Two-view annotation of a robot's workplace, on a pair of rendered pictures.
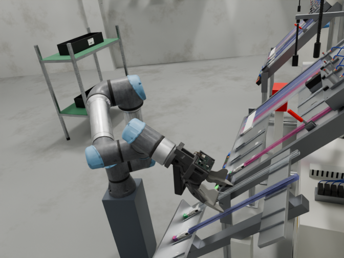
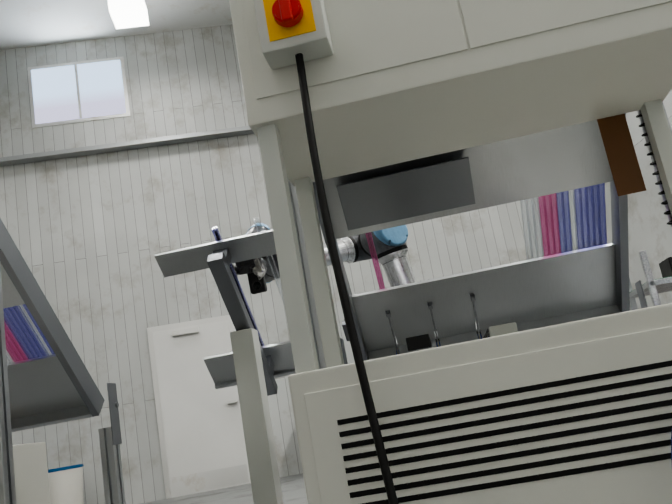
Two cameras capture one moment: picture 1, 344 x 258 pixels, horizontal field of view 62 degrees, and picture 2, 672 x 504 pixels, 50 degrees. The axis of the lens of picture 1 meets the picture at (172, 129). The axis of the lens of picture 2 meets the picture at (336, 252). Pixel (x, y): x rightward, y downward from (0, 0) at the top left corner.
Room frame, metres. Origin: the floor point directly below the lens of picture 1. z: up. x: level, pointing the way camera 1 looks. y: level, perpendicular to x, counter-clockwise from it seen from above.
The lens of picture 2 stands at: (0.27, -2.02, 0.54)
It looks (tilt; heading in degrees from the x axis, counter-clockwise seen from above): 13 degrees up; 71
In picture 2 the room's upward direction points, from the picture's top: 10 degrees counter-clockwise
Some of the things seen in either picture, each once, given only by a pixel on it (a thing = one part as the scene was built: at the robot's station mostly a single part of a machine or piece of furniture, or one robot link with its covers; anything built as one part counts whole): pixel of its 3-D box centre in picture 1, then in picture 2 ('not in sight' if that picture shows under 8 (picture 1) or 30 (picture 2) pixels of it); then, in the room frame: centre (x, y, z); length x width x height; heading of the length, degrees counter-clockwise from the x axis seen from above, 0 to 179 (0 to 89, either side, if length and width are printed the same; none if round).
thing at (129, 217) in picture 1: (132, 224); not in sight; (1.25, 0.32, 0.28); 0.18 x 0.18 x 0.55; 78
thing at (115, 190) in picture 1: (120, 181); not in sight; (1.25, 0.32, 0.60); 0.15 x 0.15 x 0.10
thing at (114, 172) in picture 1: (116, 163); not in sight; (1.25, 0.31, 0.72); 0.13 x 0.12 x 0.14; 100
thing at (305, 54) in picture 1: (313, 44); not in sight; (4.38, -2.36, 0.31); 0.52 x 0.51 x 0.63; 168
